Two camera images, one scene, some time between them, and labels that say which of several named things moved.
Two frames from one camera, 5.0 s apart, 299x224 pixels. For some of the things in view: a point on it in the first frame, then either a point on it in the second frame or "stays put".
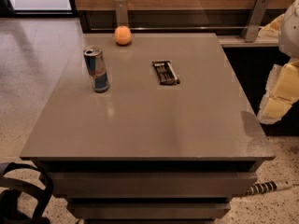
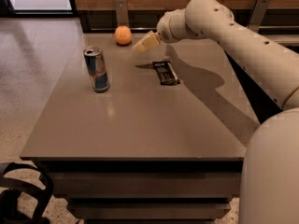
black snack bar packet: (165, 73) stays put
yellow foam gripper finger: (281, 92) -> (149, 41)
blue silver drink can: (94, 59) stays put
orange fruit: (122, 35) stays put
